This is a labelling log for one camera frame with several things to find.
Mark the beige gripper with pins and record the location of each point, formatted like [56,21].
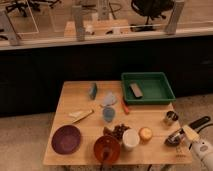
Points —
[174,139]

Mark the black handled brush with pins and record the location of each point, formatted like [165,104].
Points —
[196,125]

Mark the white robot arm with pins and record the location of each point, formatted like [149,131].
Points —
[202,147]

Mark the small metal cup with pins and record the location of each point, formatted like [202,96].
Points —
[171,117]

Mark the white cup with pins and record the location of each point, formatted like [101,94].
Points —
[130,139]

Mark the red marker pen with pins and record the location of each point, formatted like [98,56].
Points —
[124,106]

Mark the grey block in tray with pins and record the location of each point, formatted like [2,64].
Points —
[136,90]

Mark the green plastic tray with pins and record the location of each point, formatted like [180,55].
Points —
[154,86]

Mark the orange bowl with spoon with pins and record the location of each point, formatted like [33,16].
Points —
[107,150]

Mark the blue glass cup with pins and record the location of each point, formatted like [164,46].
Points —
[108,114]

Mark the crumpled clear plastic bag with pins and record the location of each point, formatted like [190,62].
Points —
[109,99]

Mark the wooden flat spatula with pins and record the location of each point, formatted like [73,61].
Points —
[79,115]

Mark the black office chair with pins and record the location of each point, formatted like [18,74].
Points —
[152,8]

